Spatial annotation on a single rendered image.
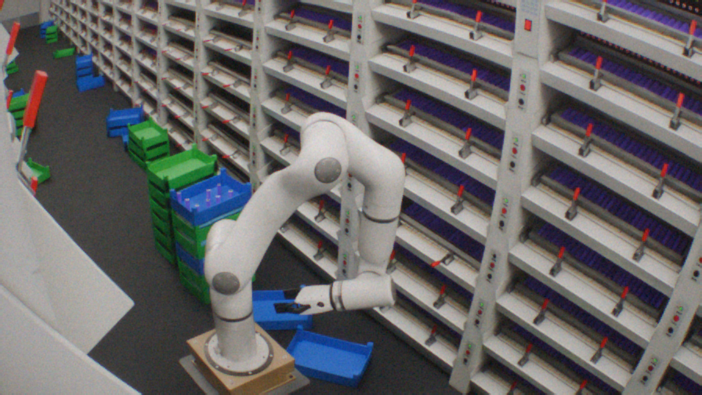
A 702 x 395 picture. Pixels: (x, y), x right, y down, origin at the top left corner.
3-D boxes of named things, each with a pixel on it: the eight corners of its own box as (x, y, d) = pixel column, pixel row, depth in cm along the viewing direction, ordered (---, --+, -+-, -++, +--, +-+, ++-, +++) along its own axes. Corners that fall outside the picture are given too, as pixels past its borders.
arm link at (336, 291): (345, 316, 161) (334, 317, 162) (352, 302, 169) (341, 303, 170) (338, 288, 159) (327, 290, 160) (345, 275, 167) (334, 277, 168)
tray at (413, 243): (475, 295, 192) (475, 278, 186) (360, 217, 233) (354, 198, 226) (513, 259, 199) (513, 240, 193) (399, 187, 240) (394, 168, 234)
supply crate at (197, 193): (195, 226, 226) (193, 208, 222) (170, 206, 238) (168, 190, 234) (251, 201, 246) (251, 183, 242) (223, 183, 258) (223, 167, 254)
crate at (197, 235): (197, 244, 230) (195, 226, 226) (172, 222, 242) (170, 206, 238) (252, 218, 250) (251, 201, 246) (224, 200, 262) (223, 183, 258)
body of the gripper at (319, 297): (337, 316, 161) (298, 319, 164) (345, 300, 171) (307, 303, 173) (331, 291, 159) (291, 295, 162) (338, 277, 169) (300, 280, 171)
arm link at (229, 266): (233, 271, 160) (233, 310, 147) (198, 248, 155) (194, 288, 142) (356, 135, 143) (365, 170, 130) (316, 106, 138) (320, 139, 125)
